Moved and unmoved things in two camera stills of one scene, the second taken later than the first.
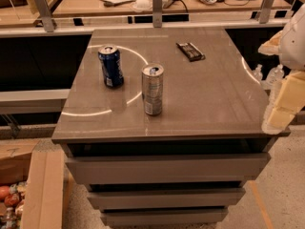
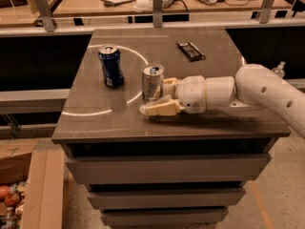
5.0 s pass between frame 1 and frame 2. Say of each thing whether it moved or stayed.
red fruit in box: stayed
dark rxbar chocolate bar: stayed
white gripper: moved
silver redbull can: stayed
